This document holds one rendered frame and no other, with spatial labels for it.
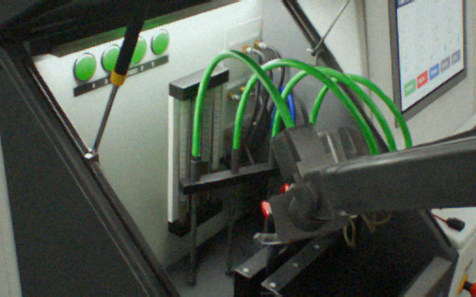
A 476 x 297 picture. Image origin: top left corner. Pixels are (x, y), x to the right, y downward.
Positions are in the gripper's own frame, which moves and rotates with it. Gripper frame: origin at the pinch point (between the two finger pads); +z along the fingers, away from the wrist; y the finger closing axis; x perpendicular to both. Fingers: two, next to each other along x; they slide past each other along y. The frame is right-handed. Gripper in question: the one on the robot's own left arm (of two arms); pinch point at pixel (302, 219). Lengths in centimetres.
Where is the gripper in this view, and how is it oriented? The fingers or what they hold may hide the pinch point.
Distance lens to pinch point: 101.1
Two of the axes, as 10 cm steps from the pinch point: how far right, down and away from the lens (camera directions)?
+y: -9.7, 2.2, -0.6
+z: 0.0, 2.3, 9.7
